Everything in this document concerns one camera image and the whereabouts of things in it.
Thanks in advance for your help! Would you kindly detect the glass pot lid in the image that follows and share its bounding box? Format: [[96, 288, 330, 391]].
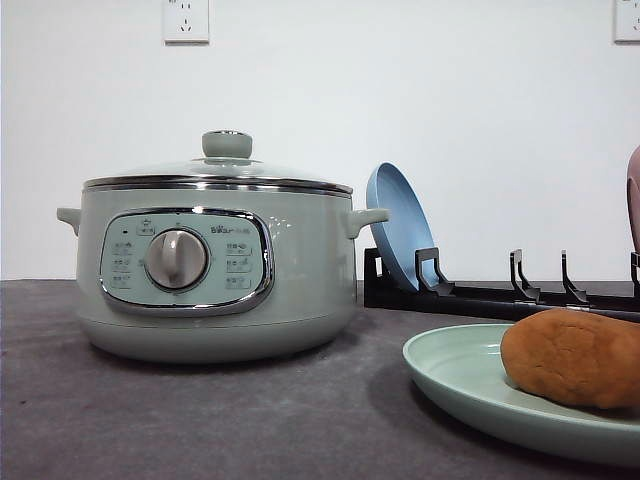
[[82, 129, 354, 197]]

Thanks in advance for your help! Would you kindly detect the green plate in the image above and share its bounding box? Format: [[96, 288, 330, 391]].
[[402, 323, 640, 468]]

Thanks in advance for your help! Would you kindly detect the brown potato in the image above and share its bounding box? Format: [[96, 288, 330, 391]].
[[500, 308, 640, 410]]

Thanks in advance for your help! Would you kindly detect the blue plate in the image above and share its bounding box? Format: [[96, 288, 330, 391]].
[[366, 161, 435, 291]]

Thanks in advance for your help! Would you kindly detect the green electric steamer pot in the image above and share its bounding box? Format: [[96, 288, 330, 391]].
[[56, 182, 390, 362]]

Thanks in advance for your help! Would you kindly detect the pink plate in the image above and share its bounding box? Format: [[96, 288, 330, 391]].
[[626, 145, 640, 253]]

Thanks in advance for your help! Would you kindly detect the black dish rack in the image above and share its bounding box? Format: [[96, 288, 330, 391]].
[[363, 247, 640, 324]]

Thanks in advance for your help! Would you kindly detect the white wall socket left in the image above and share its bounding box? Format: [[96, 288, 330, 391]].
[[163, 0, 210, 47]]

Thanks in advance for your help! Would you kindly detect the white wall socket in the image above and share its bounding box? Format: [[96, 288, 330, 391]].
[[608, 0, 640, 48], [163, 0, 210, 47]]

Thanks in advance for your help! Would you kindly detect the white wall socket right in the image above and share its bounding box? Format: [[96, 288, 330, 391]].
[[608, 0, 640, 48]]

